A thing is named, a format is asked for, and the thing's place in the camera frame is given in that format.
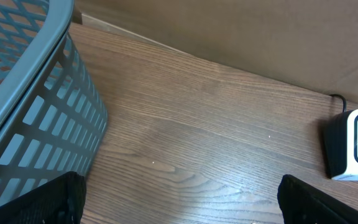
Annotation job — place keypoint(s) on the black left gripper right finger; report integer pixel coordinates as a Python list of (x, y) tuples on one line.
[(302, 203)]

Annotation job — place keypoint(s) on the grey plastic mesh basket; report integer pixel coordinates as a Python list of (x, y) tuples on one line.
[(52, 118)]

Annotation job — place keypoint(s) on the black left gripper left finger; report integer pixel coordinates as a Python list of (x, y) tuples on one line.
[(61, 200)]

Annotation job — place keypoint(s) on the white barcode scanner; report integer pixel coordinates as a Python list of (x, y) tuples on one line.
[(340, 138)]

